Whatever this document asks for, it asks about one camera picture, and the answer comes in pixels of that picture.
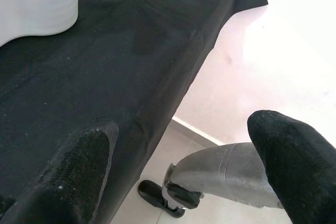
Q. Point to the white plastic children table top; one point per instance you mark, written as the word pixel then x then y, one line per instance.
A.
pixel 39 3

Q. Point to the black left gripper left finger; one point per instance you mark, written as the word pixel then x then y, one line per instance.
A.
pixel 73 171

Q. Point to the black table cloth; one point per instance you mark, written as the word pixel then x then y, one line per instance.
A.
pixel 118 64

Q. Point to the dark left robot foot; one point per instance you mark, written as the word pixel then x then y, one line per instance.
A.
pixel 152 192

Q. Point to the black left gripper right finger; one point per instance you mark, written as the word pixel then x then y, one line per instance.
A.
pixel 302 171

